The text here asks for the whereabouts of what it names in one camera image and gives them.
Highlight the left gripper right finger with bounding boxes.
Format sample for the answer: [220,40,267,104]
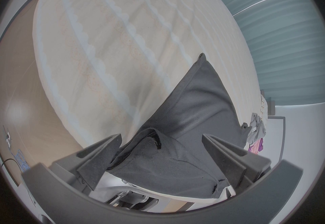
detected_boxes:
[202,134,272,190]

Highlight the grey garment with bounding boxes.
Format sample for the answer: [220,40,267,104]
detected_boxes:
[247,114,267,143]

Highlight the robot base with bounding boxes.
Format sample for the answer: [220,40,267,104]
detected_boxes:
[89,178,164,212]

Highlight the bed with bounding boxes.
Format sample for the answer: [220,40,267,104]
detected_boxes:
[33,0,287,200]

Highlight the white printed pillow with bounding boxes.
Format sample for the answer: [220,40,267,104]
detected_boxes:
[260,94,269,129]

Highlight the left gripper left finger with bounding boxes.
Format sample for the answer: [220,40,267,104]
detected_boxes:
[51,134,123,191]

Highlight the grey bedside table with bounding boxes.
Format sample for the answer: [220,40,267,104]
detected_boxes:
[261,90,276,116]

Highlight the black T-shirt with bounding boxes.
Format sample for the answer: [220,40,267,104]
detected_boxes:
[107,53,253,199]

